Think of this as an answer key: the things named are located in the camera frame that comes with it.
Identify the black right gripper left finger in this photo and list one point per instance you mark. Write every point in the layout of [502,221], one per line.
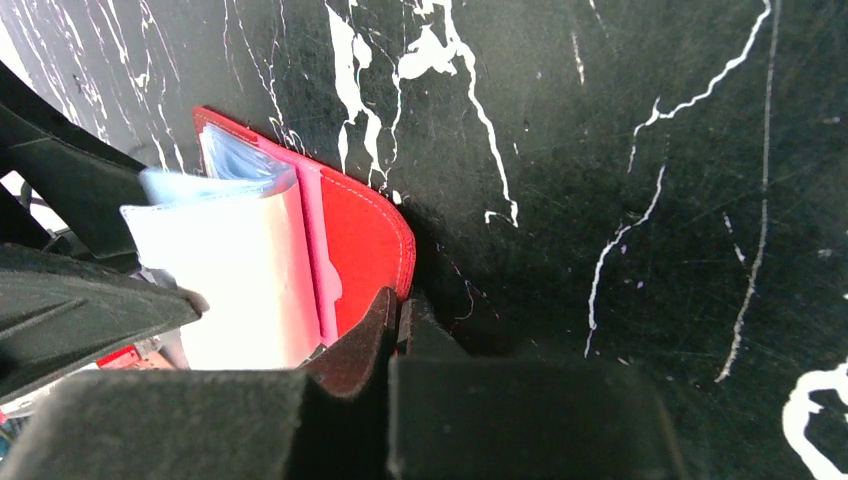
[326,419]

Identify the red leather card holder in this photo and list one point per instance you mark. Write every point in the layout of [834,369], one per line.
[284,254]

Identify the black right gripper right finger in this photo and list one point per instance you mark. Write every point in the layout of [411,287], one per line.
[455,416]

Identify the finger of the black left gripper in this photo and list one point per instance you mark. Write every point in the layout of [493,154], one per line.
[82,178]
[59,314]

